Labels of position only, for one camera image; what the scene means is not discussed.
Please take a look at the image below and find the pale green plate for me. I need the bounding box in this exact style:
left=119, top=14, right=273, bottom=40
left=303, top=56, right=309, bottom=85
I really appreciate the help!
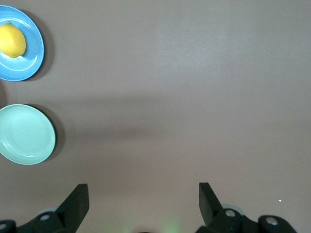
left=0, top=104, right=56, bottom=166

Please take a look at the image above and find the yellow lemon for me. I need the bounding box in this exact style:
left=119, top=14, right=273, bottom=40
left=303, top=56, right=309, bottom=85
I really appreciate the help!
left=0, top=21, right=27, bottom=59

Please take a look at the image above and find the brown table cover mat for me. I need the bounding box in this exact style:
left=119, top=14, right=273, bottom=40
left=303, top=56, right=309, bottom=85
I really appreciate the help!
left=0, top=0, right=311, bottom=233

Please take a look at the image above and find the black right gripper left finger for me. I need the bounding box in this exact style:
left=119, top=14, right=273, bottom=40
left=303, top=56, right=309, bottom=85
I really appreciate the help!
left=0, top=183, right=90, bottom=233

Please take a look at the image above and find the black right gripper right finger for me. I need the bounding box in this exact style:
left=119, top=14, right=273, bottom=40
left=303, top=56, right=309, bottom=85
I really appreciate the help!
left=195, top=182, right=298, bottom=233

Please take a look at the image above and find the blue plate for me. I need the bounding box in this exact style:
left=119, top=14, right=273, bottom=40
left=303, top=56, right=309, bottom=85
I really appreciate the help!
left=0, top=5, right=45, bottom=82

